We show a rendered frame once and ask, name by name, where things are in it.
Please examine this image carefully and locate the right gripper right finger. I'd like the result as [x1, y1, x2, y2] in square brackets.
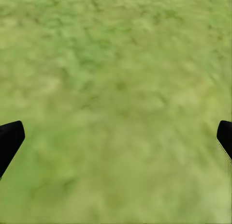
[217, 120, 232, 159]

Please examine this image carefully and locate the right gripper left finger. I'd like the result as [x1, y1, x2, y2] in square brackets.
[0, 120, 25, 179]

